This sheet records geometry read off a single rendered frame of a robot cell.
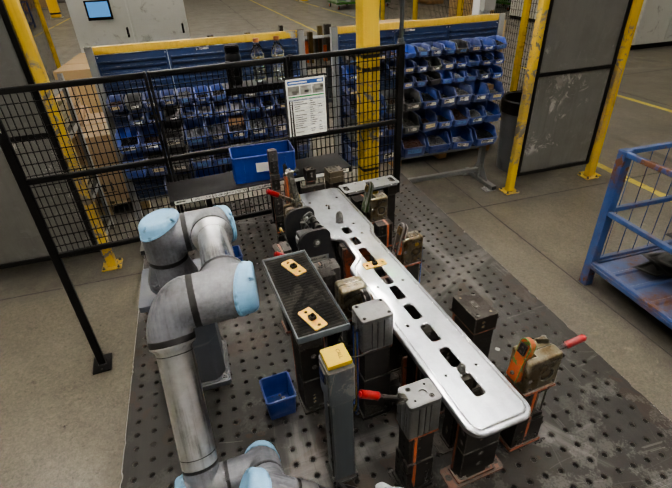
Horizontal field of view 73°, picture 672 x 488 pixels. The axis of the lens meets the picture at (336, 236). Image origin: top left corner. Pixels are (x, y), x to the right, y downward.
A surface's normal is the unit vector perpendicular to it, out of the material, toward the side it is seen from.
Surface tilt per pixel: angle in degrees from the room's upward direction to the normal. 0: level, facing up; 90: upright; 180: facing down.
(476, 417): 0
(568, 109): 90
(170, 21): 90
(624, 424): 0
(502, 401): 0
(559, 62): 92
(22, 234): 94
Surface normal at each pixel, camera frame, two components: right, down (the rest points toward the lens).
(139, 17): 0.29, 0.49
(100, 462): -0.04, -0.85
